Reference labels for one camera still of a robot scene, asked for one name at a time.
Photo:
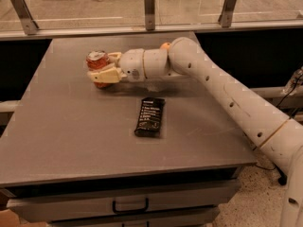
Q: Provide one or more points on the orange fruit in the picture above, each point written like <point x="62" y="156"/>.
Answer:
<point x="165" y="46"/>

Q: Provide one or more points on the grey top drawer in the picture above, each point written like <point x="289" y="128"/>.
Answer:
<point x="99" y="204"/>

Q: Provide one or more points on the black drawer handle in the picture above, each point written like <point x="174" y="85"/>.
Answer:
<point x="125" y="208"/>

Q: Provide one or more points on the metal railing bracket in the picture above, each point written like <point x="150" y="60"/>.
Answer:
<point x="27" y="22"/>
<point x="226" y="16"/>
<point x="149" y="8"/>

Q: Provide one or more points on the right metal railing bracket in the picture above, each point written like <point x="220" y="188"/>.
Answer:
<point x="226" y="16"/>

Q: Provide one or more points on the cardboard box corner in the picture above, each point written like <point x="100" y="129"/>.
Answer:
<point x="10" y="219"/>

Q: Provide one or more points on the grey metal railing beam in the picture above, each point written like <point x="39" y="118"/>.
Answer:
<point x="126" y="30"/>

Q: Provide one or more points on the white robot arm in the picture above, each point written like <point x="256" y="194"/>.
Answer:
<point x="275" y="133"/>

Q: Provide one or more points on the middle metal railing bracket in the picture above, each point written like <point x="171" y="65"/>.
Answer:
<point x="149" y="8"/>

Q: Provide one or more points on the black floor bar stand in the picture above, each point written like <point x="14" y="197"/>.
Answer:
<point x="282" y="180"/>

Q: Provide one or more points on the left metal railing bracket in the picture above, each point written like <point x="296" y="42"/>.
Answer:
<point x="27" y="22"/>

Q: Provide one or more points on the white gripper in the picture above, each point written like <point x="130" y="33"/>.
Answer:
<point x="132" y="63"/>

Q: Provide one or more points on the black snack bar wrapper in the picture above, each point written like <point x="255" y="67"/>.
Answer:
<point x="150" y="117"/>

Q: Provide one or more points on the red crushed coke can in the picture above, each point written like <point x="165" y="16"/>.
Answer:
<point x="97" y="60"/>

